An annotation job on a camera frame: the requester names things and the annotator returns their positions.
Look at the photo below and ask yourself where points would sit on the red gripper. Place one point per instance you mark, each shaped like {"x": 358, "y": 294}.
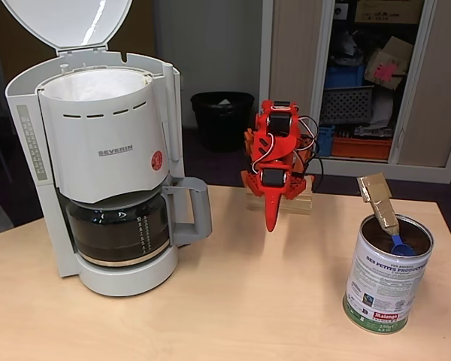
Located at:
{"x": 272, "y": 176}

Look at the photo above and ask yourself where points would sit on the white green coffee tin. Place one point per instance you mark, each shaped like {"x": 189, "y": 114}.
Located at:
{"x": 387, "y": 289}

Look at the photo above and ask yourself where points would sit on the red robot arm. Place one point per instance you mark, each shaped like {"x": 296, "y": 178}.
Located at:
{"x": 282, "y": 146}

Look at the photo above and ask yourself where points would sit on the ground coffee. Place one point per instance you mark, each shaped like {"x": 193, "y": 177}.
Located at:
{"x": 417, "y": 240}

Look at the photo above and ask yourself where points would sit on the white drip coffee maker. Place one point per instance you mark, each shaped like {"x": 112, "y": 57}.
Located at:
{"x": 97, "y": 131}

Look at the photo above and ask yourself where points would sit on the white paper coffee filter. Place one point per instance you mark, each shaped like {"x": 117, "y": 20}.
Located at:
{"x": 97, "y": 84}

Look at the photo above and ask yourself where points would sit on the wooden base block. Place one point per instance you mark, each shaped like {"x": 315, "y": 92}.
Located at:
{"x": 297, "y": 205}

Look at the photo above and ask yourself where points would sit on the orange clamp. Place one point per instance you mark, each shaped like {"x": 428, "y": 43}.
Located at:
{"x": 250, "y": 143}

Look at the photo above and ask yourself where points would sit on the small blue bin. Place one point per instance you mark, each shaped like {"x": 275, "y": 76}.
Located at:
{"x": 326, "y": 143}

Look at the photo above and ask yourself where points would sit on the black trash bin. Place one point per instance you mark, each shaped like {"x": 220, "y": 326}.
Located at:
{"x": 218, "y": 128}

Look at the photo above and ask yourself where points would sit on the orange plastic crate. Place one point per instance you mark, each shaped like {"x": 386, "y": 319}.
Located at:
{"x": 361, "y": 147}

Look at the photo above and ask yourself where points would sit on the white paper scrap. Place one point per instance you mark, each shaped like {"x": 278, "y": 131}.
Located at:
{"x": 225, "y": 102}

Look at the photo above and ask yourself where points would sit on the grey perforated basket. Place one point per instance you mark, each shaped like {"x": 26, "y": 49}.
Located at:
{"x": 345, "y": 105}

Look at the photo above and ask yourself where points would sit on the blue plastic crate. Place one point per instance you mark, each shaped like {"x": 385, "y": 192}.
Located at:
{"x": 344, "y": 77}

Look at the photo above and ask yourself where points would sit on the white cabinet beige doors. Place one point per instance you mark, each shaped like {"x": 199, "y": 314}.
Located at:
{"x": 293, "y": 37}

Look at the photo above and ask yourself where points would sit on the dark crumpled bag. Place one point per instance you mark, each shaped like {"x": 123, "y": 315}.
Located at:
{"x": 345, "y": 45}

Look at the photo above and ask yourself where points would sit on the cardboard box pink sticker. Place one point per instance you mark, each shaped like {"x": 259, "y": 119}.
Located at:
{"x": 394, "y": 49}

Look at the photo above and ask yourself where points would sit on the white power socket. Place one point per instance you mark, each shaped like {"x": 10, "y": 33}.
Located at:
{"x": 341, "y": 10}

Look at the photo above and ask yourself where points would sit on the brown cardboard box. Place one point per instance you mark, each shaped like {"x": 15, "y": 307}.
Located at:
{"x": 391, "y": 11}

